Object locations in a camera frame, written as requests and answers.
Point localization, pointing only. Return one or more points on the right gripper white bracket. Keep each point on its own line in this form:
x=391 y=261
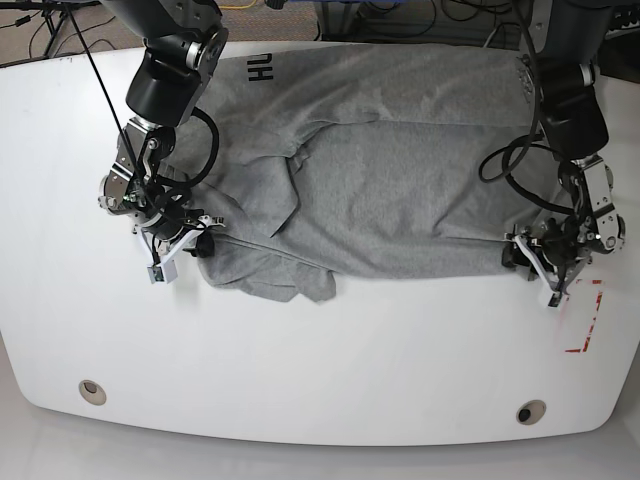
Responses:
x=162 y=242

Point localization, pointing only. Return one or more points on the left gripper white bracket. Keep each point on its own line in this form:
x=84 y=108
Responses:
x=548 y=252

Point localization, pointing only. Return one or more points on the grey T-shirt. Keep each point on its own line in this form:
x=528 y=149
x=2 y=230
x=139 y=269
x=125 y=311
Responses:
x=360 y=160

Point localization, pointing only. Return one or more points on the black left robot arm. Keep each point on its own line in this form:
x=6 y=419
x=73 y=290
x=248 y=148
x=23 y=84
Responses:
x=560 y=40

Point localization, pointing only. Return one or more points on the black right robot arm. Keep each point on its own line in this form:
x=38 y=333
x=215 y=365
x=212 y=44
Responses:
x=183 y=42

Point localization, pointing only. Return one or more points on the red tape rectangle marking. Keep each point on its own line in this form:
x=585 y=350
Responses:
x=579 y=314

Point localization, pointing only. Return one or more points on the black tripod stand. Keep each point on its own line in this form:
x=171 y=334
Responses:
x=49 y=25

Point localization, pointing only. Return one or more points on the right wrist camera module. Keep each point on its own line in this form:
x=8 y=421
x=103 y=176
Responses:
x=164 y=272

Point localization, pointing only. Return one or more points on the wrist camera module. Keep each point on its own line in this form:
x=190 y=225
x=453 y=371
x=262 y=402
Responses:
x=164 y=272
x=550 y=298

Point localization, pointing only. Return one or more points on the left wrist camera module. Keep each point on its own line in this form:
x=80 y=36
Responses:
x=550 y=298

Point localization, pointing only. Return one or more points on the right table cable grommet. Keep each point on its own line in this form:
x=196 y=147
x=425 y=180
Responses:
x=531 y=412

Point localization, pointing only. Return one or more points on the table cable grommet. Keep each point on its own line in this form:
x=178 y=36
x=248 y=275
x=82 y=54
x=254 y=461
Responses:
x=92 y=393
x=531 y=412

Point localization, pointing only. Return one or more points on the left table cable grommet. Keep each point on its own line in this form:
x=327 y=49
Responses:
x=92 y=393

